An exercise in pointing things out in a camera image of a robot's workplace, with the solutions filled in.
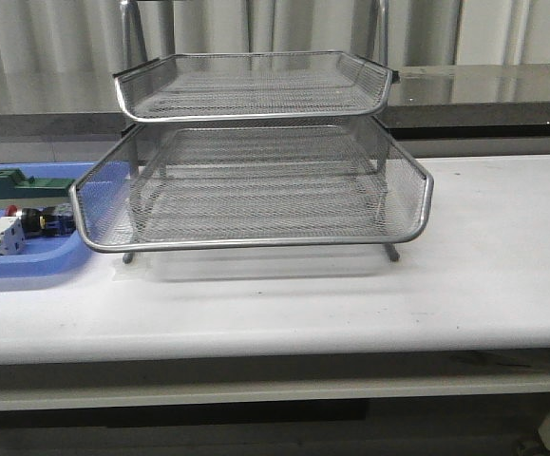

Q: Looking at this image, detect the silver mesh tray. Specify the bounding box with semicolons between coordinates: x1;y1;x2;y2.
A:
69;116;434;253
130;159;385;242
114;50;395;124

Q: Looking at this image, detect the silver mesh top tray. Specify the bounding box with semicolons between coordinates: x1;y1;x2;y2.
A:
114;50;395;124

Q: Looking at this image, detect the grey metal rack frame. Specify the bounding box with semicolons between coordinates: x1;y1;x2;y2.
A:
121;123;400;262

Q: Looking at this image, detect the red emergency stop button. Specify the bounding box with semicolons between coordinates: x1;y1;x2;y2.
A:
5;203;76;238

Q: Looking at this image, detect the blue plastic tray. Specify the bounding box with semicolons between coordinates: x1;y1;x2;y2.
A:
0;161;95;292

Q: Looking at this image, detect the silver mesh bottom tray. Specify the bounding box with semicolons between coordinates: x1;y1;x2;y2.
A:
130;159;385;242

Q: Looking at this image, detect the dark stone counter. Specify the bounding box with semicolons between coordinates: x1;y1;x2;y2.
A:
0;65;550;140

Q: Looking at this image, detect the green terminal block module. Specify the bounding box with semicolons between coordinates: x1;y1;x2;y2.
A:
0;168;75;209

